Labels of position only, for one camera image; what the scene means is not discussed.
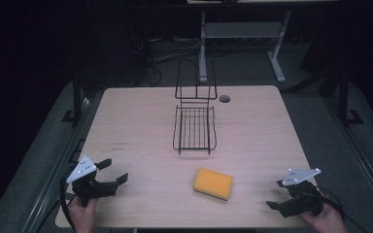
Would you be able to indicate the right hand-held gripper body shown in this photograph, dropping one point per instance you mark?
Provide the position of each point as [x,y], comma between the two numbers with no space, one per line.
[299,194]

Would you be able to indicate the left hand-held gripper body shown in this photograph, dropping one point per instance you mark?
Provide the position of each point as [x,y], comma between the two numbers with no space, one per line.
[87,183]

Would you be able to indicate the yellow sponge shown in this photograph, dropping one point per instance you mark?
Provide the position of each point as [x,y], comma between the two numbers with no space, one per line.
[212,183]

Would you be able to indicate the person's left hand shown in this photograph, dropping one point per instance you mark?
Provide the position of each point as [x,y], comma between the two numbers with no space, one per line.
[83,214]

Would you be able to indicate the person's right hand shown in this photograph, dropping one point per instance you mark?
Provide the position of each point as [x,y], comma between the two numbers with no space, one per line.
[327,219]

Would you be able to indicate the black metal stand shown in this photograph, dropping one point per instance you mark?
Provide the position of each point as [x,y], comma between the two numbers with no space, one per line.
[345,100]
[75,100]

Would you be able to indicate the grey metal table frame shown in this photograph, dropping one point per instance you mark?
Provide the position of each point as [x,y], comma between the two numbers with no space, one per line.
[241,39]

